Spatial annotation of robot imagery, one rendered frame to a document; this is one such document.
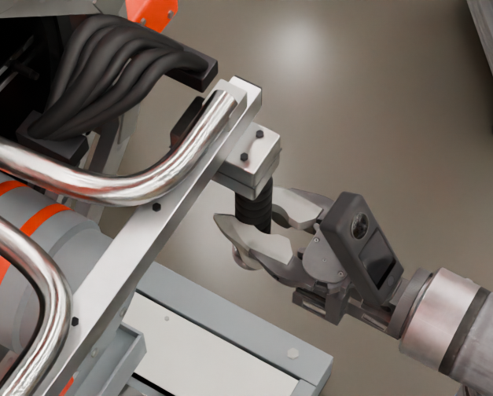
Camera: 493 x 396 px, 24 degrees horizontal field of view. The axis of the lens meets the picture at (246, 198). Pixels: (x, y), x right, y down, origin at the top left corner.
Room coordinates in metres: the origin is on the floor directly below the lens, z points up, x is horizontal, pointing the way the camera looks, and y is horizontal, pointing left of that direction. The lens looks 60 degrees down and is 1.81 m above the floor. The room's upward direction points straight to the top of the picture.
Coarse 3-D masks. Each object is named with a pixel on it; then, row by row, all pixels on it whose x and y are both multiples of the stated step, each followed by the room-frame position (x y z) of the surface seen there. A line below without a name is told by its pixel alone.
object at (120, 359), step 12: (120, 324) 0.73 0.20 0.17; (120, 336) 0.72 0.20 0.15; (132, 336) 0.72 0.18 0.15; (108, 348) 0.70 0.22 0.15; (120, 348) 0.70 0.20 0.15; (132, 348) 0.69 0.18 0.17; (144, 348) 0.71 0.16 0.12; (108, 360) 0.68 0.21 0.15; (120, 360) 0.68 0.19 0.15; (132, 360) 0.68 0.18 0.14; (96, 372) 0.66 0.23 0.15; (108, 372) 0.66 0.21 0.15; (120, 372) 0.66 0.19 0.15; (132, 372) 0.68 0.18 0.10; (84, 384) 0.64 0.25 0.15; (96, 384) 0.64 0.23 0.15; (108, 384) 0.63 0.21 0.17; (120, 384) 0.65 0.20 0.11
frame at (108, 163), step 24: (0, 0) 0.60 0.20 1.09; (24, 0) 0.63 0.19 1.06; (48, 0) 0.65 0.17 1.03; (72, 0) 0.68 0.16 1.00; (96, 0) 0.70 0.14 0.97; (120, 0) 0.73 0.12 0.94; (72, 24) 0.73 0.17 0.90; (120, 72) 0.72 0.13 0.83; (120, 120) 0.71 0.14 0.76; (120, 144) 0.71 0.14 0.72; (96, 168) 0.68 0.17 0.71; (48, 192) 0.67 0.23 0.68; (96, 216) 0.65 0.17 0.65; (0, 360) 0.49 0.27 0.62
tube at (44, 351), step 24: (0, 216) 0.45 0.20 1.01; (0, 240) 0.43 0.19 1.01; (24, 240) 0.43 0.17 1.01; (24, 264) 0.41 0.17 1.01; (48, 264) 0.41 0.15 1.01; (48, 288) 0.38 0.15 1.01; (48, 312) 0.36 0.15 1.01; (72, 312) 0.37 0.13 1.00; (48, 336) 0.34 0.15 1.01; (24, 360) 0.33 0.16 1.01; (48, 360) 0.33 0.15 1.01; (0, 384) 0.31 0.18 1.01; (24, 384) 0.31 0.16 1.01
